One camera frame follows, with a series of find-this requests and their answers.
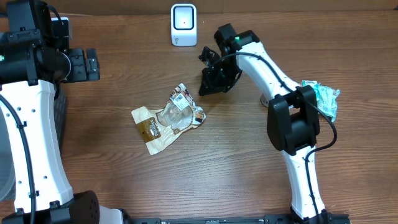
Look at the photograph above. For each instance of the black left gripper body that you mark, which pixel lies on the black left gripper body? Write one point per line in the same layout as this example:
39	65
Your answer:
79	68

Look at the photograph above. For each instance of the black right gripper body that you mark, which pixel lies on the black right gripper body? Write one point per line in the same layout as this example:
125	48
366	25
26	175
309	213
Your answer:
224	73

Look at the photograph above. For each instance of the green lid jar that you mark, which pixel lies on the green lid jar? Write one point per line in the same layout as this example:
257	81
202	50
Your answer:
264	100

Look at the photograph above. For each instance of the clear brown snack bag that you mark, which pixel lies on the clear brown snack bag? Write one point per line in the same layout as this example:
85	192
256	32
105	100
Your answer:
160	128

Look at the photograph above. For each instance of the teal tissue pack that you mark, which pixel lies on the teal tissue pack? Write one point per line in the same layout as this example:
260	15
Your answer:
312	83

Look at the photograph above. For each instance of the light teal wipes packet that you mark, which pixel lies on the light teal wipes packet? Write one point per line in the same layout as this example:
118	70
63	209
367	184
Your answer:
326	99

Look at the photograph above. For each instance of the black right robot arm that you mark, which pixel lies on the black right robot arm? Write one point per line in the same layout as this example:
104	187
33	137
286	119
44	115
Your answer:
292	118

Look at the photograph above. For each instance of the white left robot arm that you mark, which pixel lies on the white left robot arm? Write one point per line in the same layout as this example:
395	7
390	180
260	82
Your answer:
35	60

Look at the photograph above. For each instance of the grey plastic basket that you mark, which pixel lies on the grey plastic basket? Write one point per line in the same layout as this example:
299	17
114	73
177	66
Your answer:
30	148

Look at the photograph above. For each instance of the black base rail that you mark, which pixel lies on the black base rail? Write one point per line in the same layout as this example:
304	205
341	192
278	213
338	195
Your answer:
266	219

